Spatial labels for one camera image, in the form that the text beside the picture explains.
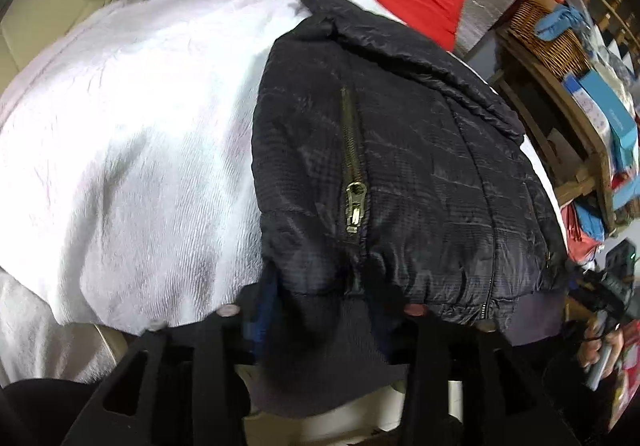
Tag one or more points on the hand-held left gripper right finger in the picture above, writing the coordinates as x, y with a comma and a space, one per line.
430, 376

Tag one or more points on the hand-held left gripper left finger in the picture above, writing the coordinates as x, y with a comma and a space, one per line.
220, 366

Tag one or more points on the black puffer jacket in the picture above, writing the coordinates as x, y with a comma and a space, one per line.
410, 165

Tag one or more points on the person's right hand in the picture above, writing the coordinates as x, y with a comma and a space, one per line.
595, 346

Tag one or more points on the blue cardboard box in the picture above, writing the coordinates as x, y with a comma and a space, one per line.
620, 120

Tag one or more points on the white dotted packet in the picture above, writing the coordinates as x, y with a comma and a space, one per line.
585, 100

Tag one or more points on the wooden table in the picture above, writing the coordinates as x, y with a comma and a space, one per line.
550, 85

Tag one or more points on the white blanket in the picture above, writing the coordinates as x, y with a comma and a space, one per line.
140, 150

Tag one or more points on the wicker basket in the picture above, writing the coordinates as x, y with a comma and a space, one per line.
555, 45

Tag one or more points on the blue cloth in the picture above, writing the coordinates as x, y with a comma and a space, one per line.
560, 20

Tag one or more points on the beige leather sofa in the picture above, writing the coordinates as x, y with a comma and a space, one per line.
45, 20

